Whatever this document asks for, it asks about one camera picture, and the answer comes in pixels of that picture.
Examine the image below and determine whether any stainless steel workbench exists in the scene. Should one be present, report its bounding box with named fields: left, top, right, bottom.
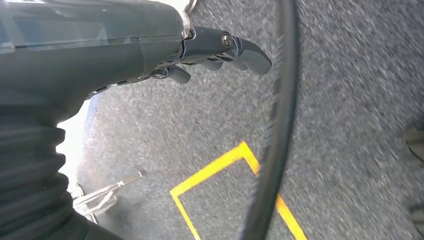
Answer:
left=70, top=170, right=146, bottom=224

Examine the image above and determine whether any yellow floor tape square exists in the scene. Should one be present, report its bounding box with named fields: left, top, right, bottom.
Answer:
left=169, top=140, right=309, bottom=240

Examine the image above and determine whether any grey robot foot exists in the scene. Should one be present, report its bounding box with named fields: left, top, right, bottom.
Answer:
left=402, top=127, right=424, bottom=167

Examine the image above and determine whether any black camera cable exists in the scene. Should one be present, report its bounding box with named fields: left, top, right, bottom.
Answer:
left=236, top=0, right=299, bottom=240

